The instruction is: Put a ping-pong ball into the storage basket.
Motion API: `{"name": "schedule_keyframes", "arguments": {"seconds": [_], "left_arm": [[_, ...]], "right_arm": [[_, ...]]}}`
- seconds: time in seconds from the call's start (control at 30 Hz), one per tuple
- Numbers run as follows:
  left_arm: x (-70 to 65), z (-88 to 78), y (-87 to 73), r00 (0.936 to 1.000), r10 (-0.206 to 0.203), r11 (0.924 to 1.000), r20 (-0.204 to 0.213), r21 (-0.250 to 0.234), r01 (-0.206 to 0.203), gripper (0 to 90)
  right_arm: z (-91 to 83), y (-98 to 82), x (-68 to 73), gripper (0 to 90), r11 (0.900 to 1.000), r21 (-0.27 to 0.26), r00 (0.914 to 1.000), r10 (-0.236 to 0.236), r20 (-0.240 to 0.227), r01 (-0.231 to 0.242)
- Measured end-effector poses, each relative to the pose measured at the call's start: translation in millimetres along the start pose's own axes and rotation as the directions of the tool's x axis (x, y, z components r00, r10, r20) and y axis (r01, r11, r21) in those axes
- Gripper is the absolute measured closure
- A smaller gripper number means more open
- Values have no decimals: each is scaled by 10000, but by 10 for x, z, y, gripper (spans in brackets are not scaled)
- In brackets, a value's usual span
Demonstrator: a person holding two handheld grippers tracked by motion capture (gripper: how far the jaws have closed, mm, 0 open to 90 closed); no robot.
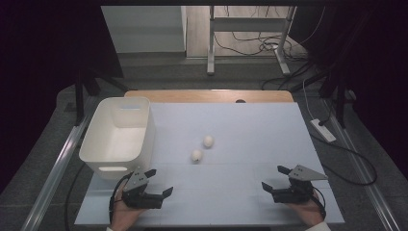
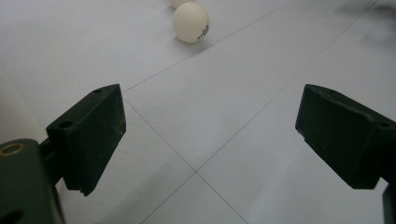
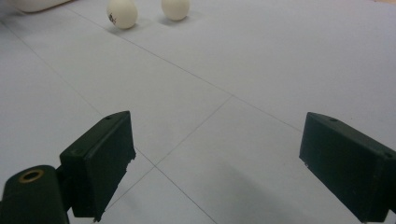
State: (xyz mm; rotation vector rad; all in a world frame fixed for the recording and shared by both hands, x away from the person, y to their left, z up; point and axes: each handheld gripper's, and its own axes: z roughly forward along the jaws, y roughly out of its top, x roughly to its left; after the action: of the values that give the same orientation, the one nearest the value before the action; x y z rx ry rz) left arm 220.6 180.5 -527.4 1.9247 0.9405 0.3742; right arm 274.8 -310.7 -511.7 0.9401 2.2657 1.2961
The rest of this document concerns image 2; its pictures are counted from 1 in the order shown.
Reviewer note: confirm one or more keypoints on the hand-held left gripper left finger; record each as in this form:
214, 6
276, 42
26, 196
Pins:
93, 137

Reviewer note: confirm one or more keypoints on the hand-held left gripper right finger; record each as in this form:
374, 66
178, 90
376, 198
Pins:
345, 140

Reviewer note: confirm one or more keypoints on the white ping pong ball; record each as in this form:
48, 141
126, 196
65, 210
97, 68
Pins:
190, 22
181, 3

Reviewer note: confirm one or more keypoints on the white table cover sheet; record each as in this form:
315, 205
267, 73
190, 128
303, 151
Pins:
218, 124

